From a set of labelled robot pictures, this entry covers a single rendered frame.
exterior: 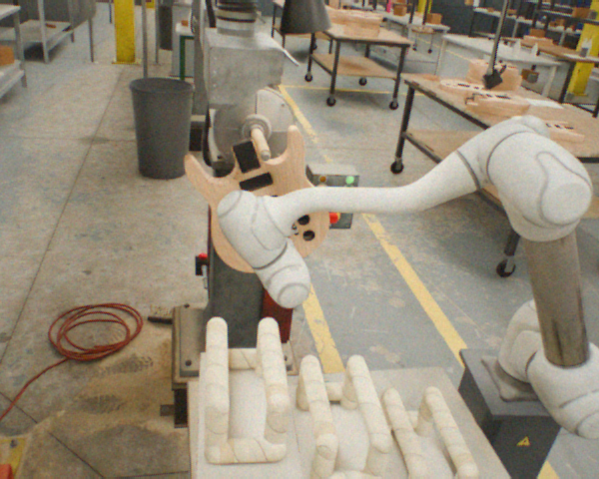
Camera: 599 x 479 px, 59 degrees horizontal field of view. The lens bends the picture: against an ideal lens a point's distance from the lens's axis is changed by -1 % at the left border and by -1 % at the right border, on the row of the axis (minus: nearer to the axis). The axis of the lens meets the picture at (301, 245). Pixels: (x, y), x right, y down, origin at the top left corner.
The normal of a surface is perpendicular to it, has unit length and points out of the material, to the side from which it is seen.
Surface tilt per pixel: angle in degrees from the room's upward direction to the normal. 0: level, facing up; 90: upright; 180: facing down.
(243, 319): 90
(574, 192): 85
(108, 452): 0
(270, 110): 83
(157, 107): 93
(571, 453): 0
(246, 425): 0
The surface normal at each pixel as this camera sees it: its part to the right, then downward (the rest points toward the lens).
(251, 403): 0.11, -0.87
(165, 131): 0.29, 0.54
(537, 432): 0.07, 0.49
